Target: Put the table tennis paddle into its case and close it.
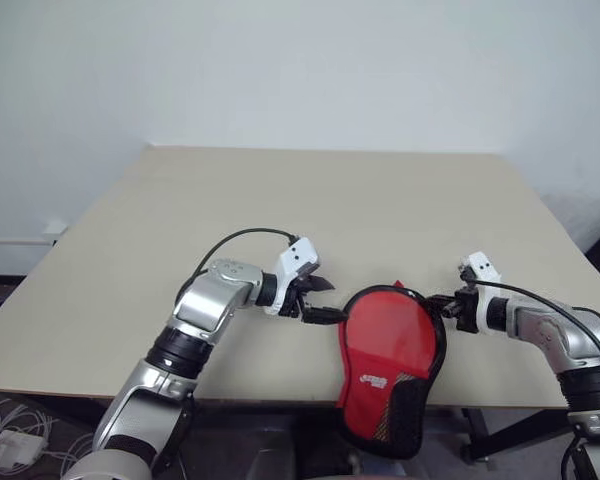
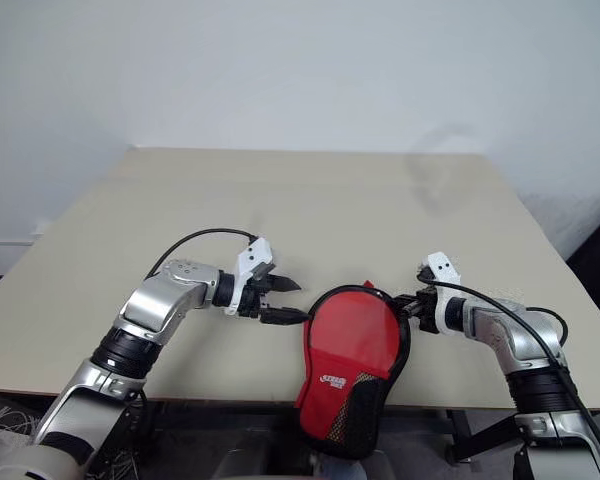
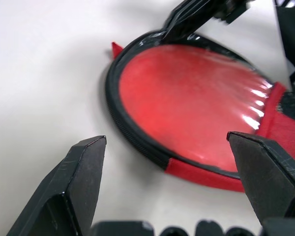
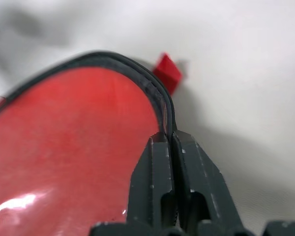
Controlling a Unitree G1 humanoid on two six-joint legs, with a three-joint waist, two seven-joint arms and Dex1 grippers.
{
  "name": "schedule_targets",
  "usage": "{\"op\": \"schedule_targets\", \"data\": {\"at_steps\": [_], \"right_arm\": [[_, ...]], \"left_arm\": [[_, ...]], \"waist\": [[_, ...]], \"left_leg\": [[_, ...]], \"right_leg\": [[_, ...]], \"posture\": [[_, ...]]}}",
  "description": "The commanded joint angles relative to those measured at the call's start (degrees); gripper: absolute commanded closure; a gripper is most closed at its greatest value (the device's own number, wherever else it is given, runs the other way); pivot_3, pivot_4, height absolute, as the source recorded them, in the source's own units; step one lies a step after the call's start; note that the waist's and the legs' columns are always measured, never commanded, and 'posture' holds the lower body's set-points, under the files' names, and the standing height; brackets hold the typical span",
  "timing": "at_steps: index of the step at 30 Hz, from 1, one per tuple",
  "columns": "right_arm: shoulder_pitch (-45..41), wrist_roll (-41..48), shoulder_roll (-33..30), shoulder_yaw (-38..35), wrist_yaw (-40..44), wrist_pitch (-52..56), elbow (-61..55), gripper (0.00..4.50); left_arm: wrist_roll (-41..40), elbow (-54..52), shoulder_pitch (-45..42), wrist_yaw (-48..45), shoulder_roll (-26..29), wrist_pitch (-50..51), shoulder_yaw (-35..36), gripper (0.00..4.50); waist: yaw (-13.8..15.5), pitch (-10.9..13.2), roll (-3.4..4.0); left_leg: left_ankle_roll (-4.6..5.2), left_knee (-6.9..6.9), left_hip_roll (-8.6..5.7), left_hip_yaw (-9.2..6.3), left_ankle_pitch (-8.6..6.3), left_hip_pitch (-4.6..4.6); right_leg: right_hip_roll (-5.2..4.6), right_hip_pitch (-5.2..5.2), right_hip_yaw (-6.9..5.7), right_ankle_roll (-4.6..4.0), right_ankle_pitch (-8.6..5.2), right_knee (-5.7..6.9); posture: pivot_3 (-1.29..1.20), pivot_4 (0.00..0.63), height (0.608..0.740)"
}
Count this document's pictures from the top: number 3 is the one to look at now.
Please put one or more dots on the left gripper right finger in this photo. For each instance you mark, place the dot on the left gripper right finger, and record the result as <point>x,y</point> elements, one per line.
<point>268,177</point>

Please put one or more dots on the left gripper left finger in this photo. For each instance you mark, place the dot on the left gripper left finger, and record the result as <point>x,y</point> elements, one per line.
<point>73,186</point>

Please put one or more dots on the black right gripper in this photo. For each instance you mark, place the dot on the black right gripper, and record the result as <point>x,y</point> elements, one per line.
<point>236,8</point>

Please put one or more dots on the red object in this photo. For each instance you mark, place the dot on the red object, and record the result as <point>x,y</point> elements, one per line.
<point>174,103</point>

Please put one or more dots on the black clear zipper pouch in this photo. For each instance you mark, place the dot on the black clear zipper pouch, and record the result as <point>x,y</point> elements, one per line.
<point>113,93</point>

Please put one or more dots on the black angular background object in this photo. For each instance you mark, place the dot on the black angular background object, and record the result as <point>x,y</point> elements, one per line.
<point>291,32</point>

